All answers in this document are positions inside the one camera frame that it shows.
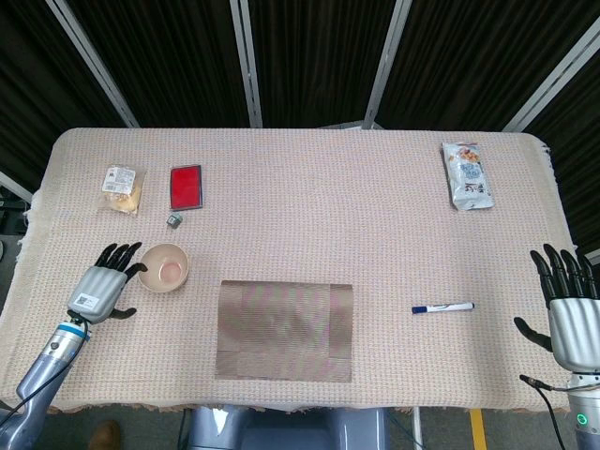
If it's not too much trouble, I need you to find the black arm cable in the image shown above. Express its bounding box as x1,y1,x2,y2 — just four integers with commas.
518,373,576,450
0,316,90,428

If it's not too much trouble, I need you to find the white snack bag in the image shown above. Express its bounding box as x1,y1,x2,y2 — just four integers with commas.
440,141,496,212

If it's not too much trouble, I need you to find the grey robot torso base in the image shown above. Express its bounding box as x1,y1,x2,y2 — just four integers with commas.
186,406,390,450

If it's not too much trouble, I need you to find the white marker blue cap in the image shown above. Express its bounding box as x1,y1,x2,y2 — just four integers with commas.
411,302,475,315

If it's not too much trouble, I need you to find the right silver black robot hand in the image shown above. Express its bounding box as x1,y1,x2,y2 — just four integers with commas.
513,243,600,374

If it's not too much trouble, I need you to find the beige woven tablecloth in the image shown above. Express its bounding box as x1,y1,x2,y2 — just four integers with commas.
0,127,590,416

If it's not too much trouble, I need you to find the black pleated curtain panel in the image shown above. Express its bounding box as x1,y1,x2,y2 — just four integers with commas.
377,0,600,130
65,0,249,128
522,51,600,254
0,0,128,188
247,0,399,128

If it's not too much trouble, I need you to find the red ink pad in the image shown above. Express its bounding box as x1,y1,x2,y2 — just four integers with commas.
168,163,204,211

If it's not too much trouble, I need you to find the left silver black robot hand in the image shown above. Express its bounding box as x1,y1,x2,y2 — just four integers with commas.
65,241,149,325

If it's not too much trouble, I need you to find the light brown bowl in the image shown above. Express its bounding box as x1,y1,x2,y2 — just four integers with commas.
139,243,190,293

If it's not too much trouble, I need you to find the white table leg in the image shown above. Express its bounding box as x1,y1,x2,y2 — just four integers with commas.
411,407,424,450

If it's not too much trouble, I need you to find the brown woven placemat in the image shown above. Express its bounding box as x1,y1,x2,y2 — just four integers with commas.
214,279,354,383

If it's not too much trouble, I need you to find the clear bag of bread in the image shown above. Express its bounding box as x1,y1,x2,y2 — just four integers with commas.
97,165,146,217

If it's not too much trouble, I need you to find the brown shoe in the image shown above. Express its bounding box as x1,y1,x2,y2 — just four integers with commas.
88,420,122,450

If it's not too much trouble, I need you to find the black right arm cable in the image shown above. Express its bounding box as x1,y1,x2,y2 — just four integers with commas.
518,373,576,450

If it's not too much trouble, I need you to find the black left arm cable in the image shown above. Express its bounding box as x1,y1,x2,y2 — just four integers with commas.
0,316,90,428

